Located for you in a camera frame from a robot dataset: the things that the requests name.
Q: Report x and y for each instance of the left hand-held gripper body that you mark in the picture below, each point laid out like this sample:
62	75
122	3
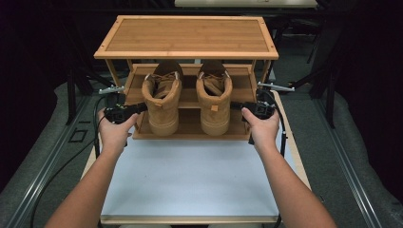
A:
117	110

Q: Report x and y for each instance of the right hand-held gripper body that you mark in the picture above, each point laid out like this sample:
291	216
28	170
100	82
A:
261	109

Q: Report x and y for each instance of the tan suede boot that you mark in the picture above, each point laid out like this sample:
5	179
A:
163	107
215	107

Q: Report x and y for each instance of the wooden shoe rack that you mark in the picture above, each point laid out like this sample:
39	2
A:
190	38

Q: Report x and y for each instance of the person's right hand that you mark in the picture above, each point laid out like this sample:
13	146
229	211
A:
264	133

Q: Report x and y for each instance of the person's left hand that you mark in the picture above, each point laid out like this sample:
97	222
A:
114	136

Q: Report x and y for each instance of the black metal stand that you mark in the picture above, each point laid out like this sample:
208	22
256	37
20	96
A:
71	95
330	95

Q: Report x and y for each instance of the white table mat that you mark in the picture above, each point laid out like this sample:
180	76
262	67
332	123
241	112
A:
190	177

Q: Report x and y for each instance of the black square floor frame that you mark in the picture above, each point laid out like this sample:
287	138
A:
72	135

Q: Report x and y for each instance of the aluminium floor rail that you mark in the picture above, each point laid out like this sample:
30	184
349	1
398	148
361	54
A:
351	171
44	171

